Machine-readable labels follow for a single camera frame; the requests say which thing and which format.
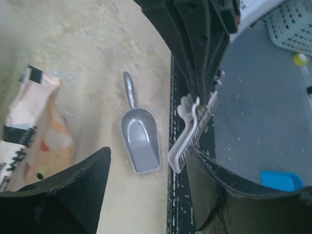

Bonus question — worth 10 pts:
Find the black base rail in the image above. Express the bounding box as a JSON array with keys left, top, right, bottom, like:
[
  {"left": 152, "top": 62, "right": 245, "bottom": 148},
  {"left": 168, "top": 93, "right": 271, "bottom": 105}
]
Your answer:
[{"left": 165, "top": 52, "right": 220, "bottom": 234}]

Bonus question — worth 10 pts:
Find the yellow capped bottle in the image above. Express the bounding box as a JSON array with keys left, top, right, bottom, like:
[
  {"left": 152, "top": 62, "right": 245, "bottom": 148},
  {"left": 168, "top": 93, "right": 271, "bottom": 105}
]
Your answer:
[{"left": 293, "top": 53, "right": 312, "bottom": 89}]

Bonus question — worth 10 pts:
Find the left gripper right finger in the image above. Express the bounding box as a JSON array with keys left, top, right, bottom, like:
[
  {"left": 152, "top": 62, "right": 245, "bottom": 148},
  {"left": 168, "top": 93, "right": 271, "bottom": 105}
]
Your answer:
[{"left": 186, "top": 147, "right": 305, "bottom": 234}]

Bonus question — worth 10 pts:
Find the metal bag clip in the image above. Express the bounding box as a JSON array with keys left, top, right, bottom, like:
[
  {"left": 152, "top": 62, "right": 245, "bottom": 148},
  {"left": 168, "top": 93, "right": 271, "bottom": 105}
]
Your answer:
[{"left": 167, "top": 91, "right": 219, "bottom": 174}]

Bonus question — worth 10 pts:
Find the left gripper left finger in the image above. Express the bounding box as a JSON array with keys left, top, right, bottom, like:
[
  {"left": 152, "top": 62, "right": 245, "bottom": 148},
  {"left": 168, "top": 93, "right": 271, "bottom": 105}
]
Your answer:
[{"left": 14, "top": 147, "right": 111, "bottom": 234}]

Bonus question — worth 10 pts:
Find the blue plastic tray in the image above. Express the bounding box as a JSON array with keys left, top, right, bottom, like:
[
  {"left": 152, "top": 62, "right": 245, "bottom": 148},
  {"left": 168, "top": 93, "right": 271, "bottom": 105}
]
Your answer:
[{"left": 260, "top": 171, "right": 305, "bottom": 192}]

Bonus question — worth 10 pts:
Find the silver metal scoop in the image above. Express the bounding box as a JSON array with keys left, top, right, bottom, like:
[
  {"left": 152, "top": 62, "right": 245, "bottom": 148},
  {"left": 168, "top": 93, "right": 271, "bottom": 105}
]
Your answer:
[{"left": 120, "top": 71, "right": 161, "bottom": 174}]

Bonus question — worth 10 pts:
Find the pink cat litter bag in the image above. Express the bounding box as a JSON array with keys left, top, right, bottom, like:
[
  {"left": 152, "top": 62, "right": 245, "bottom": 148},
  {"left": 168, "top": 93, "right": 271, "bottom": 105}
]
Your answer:
[{"left": 0, "top": 66, "right": 75, "bottom": 192}]

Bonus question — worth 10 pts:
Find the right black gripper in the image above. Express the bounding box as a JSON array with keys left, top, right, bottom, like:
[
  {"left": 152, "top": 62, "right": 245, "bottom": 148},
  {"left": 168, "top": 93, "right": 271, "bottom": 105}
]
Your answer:
[{"left": 136, "top": 0, "right": 240, "bottom": 105}]

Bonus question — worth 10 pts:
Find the pale green plastic basket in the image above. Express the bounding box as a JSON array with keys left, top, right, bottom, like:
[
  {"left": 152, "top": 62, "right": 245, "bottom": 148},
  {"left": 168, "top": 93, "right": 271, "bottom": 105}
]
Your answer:
[{"left": 265, "top": 0, "right": 312, "bottom": 56}]

